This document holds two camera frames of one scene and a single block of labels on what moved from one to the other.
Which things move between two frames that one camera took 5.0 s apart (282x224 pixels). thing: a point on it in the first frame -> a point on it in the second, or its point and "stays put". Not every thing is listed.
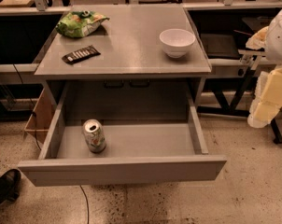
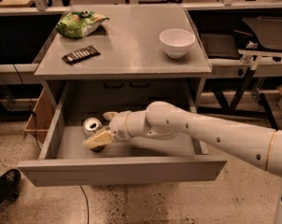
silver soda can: x=94 y=135 stays put
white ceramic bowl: x=176 y=41 stays put
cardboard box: x=39 y=121 stays put
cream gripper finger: x=258 y=40 -> x=109 y=115
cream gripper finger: x=275 y=95 -> x=100 y=140
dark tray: x=219 y=46 stays put
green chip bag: x=79 y=23 stays put
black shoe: x=5 y=188 stays put
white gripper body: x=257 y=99 -> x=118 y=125
